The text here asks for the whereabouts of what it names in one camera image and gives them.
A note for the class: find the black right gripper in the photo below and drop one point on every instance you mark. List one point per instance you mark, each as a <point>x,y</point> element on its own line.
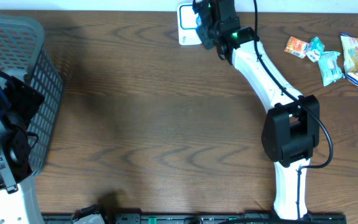
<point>206,39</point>

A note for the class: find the orange tissue pack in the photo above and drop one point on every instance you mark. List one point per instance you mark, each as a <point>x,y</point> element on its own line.
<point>296,47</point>

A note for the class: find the teal tissue pack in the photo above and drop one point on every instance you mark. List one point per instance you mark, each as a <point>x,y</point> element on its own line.
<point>315,49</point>

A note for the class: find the teal wrapper packet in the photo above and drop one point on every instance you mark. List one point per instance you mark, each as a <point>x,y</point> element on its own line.
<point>330,70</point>

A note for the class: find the dark green round-logo packet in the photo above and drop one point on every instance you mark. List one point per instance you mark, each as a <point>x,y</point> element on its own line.
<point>199,22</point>

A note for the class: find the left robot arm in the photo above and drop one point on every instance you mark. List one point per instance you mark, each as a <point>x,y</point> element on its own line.
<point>19,103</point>

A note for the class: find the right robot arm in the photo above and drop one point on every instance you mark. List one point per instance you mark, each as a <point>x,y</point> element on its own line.
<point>291,129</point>

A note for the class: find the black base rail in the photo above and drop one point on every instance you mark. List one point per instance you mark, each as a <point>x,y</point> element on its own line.
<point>99,214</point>

